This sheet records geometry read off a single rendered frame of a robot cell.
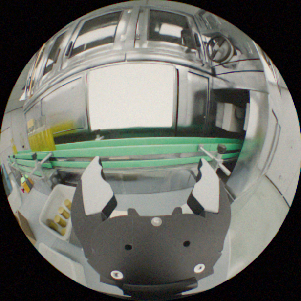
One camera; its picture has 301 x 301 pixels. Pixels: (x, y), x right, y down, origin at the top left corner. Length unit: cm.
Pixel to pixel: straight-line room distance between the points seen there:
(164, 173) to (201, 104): 43
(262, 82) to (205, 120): 44
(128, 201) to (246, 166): 52
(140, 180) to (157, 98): 35
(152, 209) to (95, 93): 55
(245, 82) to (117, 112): 60
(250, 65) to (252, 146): 35
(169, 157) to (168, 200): 18
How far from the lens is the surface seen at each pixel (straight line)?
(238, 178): 51
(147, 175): 35
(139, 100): 45
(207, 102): 63
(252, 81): 50
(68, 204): 42
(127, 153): 32
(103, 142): 41
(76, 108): 56
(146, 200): 41
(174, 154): 35
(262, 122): 44
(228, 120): 68
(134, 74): 47
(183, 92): 53
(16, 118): 675
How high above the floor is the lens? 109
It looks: 26 degrees down
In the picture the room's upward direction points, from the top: 1 degrees clockwise
